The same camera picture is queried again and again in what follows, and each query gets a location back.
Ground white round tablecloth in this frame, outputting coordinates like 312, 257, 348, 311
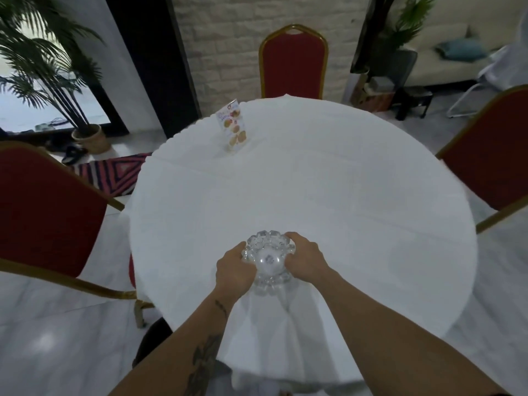
119, 94, 479, 396

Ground white metal chair frame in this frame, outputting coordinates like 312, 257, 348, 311
447, 45, 528, 119

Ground printed menu card stand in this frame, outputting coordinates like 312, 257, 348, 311
215, 99, 249, 155

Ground beige sofa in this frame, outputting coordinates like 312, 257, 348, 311
402, 0, 528, 88

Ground person's left hand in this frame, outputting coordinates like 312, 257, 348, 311
215, 241, 259, 301

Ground woven tan plant pot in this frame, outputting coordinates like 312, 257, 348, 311
71, 124, 112, 155

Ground clear cut glass bowl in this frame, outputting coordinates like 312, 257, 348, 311
241, 230, 298, 296

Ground dark grey plant pot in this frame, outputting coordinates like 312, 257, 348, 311
370, 49, 418, 79

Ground dark sandals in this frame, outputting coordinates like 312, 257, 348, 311
61, 144, 90, 166

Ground person's right hand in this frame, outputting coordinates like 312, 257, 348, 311
283, 232, 331, 285

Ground brown cardboard box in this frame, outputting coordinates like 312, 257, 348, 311
350, 76, 397, 114

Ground small green fern plant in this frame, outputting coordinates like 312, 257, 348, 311
387, 0, 437, 51

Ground blue cushion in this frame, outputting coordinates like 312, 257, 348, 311
435, 37, 490, 62

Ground striped red and navy rug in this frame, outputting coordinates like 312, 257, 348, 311
73, 152, 153, 198

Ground red gold-framed banquet chair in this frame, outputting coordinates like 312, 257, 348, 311
435, 84, 528, 235
0, 141, 156, 329
258, 24, 329, 100

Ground black low stool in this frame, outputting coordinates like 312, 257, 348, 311
395, 87, 433, 121

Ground person's left forearm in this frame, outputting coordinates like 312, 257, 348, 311
108, 286, 250, 396

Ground tall green palm plant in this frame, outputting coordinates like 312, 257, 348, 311
0, 0, 106, 136

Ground person's right forearm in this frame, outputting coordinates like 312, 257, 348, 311
298, 269, 510, 396

